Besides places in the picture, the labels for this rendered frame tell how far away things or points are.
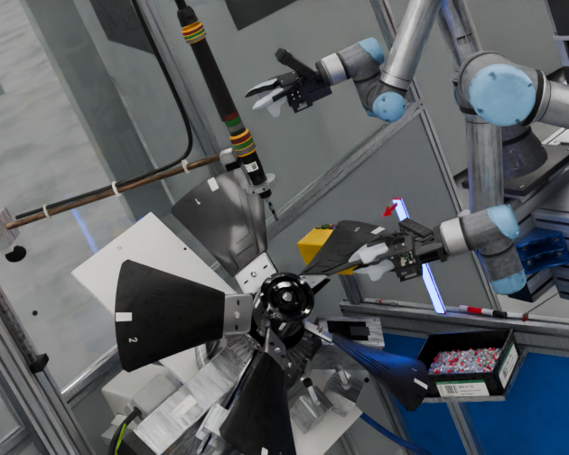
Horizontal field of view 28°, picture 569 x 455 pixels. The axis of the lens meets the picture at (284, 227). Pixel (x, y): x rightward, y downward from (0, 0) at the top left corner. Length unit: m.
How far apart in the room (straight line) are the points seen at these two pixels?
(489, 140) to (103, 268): 0.91
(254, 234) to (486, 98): 0.59
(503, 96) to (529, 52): 4.06
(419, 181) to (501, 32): 2.48
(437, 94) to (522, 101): 3.18
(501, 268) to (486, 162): 0.23
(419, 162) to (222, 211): 1.42
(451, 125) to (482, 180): 3.03
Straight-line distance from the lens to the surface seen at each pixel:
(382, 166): 3.68
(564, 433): 2.87
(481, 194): 2.49
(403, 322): 2.92
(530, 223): 2.95
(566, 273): 2.99
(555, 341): 2.64
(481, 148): 2.45
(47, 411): 2.75
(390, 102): 2.78
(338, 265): 2.47
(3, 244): 2.55
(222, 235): 2.49
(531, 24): 6.30
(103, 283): 2.61
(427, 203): 3.85
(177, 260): 2.67
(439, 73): 5.43
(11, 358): 2.70
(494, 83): 2.25
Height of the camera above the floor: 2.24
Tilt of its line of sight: 22 degrees down
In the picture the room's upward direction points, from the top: 24 degrees counter-clockwise
